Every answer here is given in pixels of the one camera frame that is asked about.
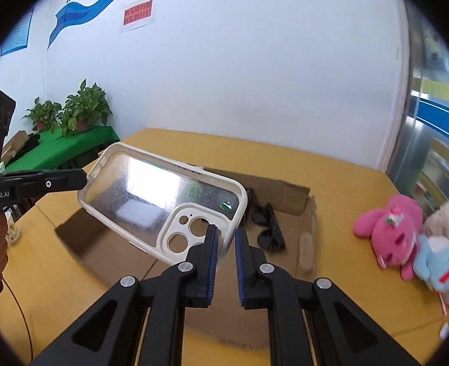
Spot small flat cardboard box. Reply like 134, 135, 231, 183
1, 130, 29, 161

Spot glass door with blue stripe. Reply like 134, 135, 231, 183
386, 4, 449, 206

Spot green cloth covered table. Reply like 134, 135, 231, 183
3, 125, 121, 172

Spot red wall sign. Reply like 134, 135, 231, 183
122, 0, 156, 28

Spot pink plush rabbit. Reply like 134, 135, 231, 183
353, 194, 424, 281

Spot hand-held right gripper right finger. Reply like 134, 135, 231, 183
235, 228, 423, 366

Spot clear white phone case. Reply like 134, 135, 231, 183
77, 142, 248, 265

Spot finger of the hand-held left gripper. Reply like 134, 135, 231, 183
6, 168, 88, 199

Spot black sunglasses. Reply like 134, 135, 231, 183
243, 188, 286, 251

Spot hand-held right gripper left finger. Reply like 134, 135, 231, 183
30, 224, 222, 366

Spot light blue plush toy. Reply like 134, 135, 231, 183
412, 234, 449, 294

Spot blue wave wall decal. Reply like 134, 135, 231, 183
48, 0, 349, 50

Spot blue framed wall poster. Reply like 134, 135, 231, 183
0, 8, 34, 56

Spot large potted green plant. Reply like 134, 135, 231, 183
59, 79, 113, 137

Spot white plush toy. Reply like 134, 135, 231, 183
423, 188, 449, 252

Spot brown cardboard box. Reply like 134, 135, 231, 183
55, 166, 317, 346

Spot black cable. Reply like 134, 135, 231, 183
1, 278, 34, 364

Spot yellow desktop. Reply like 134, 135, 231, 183
0, 127, 449, 366

